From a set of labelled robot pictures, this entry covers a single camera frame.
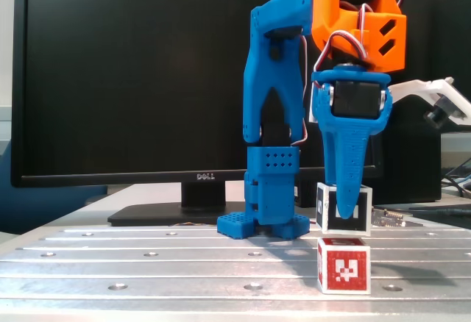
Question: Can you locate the gripper servo wire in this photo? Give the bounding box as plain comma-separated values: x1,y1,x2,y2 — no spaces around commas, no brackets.
314,2,370,74

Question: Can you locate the blue chair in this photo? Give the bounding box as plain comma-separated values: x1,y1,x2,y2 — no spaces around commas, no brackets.
0,141,108,235

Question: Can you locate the black plain monitor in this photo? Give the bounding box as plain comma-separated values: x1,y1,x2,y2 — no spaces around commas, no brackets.
389,0,471,134

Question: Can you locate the black cube with number five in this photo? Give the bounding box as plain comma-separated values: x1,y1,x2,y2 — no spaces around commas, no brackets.
315,182,373,235

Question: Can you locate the black computer box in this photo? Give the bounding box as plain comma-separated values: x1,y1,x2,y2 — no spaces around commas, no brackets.
294,130,442,207

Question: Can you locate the black cable plug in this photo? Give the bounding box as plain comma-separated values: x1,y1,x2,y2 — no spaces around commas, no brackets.
408,206,471,217

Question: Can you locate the white camera mount with board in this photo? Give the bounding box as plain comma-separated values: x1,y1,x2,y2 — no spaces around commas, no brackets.
308,76,471,129

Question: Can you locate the thin multicoloured wire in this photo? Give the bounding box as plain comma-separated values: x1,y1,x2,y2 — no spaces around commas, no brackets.
168,221,219,227

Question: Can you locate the aluminium slotted base plate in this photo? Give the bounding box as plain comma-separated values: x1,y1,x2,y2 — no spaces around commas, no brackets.
0,222,471,322

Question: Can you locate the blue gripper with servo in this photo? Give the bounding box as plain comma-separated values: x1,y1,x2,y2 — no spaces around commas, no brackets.
311,65,394,221

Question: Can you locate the black Dell monitor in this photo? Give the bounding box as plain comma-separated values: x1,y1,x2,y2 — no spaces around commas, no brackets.
10,0,383,227

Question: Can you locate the arm base servo wire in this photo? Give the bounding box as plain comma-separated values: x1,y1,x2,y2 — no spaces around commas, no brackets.
296,34,311,149

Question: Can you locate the red cube with white marker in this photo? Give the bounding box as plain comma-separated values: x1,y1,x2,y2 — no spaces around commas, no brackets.
316,237,372,296

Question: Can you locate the small green circuit board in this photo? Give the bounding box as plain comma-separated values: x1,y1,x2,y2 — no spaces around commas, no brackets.
371,207,408,227

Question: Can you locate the black cable bundle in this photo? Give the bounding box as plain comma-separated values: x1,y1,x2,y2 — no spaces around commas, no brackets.
440,158,471,200

